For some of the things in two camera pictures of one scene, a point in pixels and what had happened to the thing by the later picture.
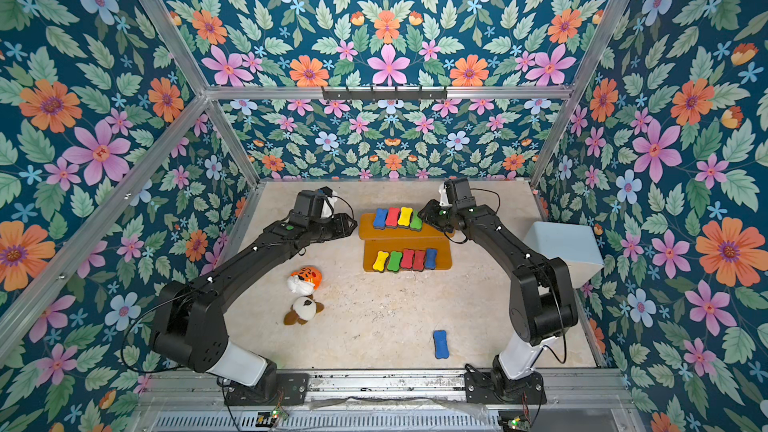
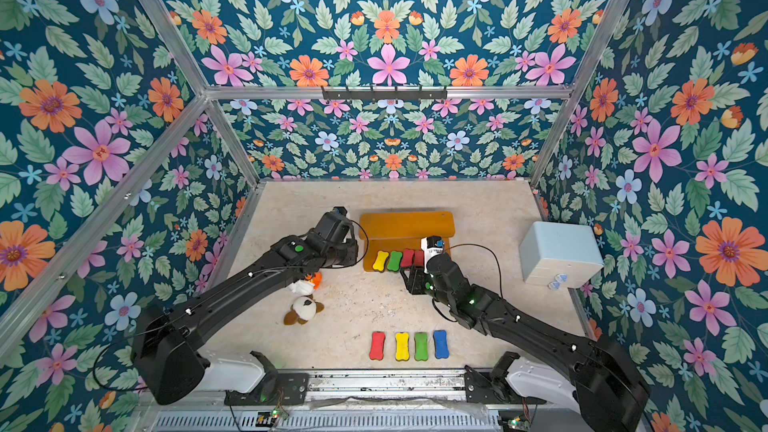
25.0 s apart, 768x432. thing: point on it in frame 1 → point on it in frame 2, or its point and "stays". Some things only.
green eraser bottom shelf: x=394 y=261 stays
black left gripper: x=341 y=225 → x=352 y=248
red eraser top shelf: x=392 y=217 → x=377 y=345
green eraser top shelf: x=416 y=222 → x=421 y=346
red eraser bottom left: x=407 y=258 stays
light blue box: x=574 y=243 stays
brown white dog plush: x=303 y=309 stays
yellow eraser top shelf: x=404 y=219 → x=402 y=346
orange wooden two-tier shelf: x=402 y=238 stays
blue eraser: x=441 y=344 stays
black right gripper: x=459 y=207 → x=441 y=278
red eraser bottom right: x=419 y=260 stays
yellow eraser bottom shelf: x=381 y=259 stays
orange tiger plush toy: x=305 y=281 stays
